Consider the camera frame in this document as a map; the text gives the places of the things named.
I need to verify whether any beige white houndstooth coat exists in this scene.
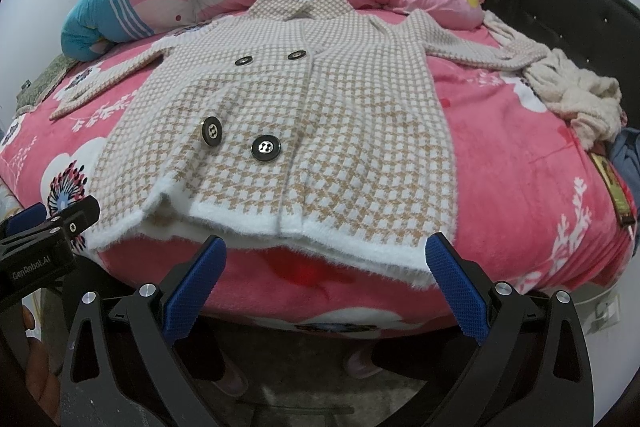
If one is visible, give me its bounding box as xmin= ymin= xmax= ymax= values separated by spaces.
xmin=54 ymin=0 xmax=546 ymax=287

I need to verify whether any person's left hand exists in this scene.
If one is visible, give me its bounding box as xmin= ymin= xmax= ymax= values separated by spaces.
xmin=25 ymin=336 xmax=61 ymax=426

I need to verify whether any grey green patterned cloth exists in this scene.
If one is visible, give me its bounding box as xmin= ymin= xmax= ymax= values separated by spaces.
xmin=14 ymin=54 xmax=79 ymax=117

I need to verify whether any blue grey garment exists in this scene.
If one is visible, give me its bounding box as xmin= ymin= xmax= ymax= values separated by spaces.
xmin=608 ymin=128 xmax=640 ymax=205

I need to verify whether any cream fuzzy garment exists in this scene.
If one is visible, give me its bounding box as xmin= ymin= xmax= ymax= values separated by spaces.
xmin=482 ymin=8 xmax=625 ymax=152

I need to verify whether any black padded headboard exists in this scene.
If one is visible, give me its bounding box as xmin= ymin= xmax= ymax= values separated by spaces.
xmin=484 ymin=0 xmax=640 ymax=128

